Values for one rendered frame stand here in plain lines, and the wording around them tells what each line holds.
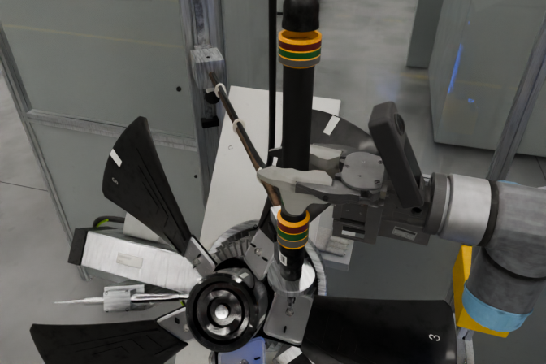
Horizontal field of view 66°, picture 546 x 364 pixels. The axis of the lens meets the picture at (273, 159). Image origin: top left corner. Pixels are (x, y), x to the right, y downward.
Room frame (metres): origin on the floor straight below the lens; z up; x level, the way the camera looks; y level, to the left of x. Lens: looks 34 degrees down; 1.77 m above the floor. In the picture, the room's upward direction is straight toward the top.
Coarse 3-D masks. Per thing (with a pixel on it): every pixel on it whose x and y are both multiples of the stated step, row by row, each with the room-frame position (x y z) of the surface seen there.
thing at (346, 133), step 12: (312, 120) 0.63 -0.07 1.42; (324, 120) 0.61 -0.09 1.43; (312, 132) 0.61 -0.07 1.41; (336, 132) 0.58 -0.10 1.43; (348, 132) 0.57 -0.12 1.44; (360, 132) 0.55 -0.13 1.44; (312, 144) 0.59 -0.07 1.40; (336, 144) 0.56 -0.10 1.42; (348, 144) 0.55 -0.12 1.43; (360, 144) 0.54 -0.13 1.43; (372, 144) 0.53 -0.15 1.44; (276, 192) 0.56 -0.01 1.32; (312, 204) 0.49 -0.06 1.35; (324, 204) 0.48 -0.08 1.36; (264, 216) 0.54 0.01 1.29; (312, 216) 0.47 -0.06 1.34; (264, 228) 0.52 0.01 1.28
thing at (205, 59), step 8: (200, 48) 1.04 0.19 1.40; (208, 48) 1.05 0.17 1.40; (216, 48) 1.05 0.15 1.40; (192, 56) 1.00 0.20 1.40; (200, 56) 0.99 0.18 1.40; (208, 56) 0.99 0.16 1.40; (216, 56) 0.99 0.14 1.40; (192, 64) 1.02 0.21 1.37; (200, 64) 0.95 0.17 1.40; (208, 64) 0.96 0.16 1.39; (216, 64) 0.97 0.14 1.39; (224, 64) 0.97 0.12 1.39; (200, 72) 0.95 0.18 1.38; (208, 72) 0.96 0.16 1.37; (216, 72) 0.96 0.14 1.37; (224, 72) 0.97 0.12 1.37; (200, 80) 0.95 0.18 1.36; (208, 80) 0.96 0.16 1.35; (224, 80) 0.97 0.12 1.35; (200, 88) 0.95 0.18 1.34; (208, 88) 0.96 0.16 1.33
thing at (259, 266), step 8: (256, 232) 0.53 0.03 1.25; (256, 240) 0.52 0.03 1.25; (264, 240) 0.50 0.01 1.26; (248, 248) 0.52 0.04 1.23; (264, 248) 0.49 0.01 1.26; (272, 248) 0.47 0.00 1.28; (248, 256) 0.50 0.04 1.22; (256, 256) 0.49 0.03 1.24; (264, 256) 0.47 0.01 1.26; (272, 256) 0.46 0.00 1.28; (248, 264) 0.48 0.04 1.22; (256, 264) 0.47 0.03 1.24; (264, 264) 0.46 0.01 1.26; (256, 272) 0.46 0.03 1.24; (264, 272) 0.44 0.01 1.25
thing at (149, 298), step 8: (136, 296) 0.52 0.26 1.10; (144, 296) 0.52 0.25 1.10; (152, 296) 0.51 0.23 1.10; (160, 296) 0.51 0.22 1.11; (168, 296) 0.51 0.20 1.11; (176, 296) 0.51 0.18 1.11; (184, 296) 0.51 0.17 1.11; (88, 304) 0.52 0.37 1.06; (96, 304) 0.52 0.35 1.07; (136, 304) 0.51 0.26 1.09; (144, 304) 0.51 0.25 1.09; (152, 304) 0.51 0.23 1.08
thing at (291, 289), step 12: (276, 216) 0.44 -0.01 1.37; (276, 228) 0.43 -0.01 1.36; (276, 240) 0.43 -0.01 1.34; (276, 252) 0.43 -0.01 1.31; (276, 264) 0.43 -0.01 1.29; (276, 276) 0.41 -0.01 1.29; (312, 276) 0.41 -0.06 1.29; (276, 288) 0.39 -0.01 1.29; (288, 288) 0.38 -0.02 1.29; (300, 288) 0.38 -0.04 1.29
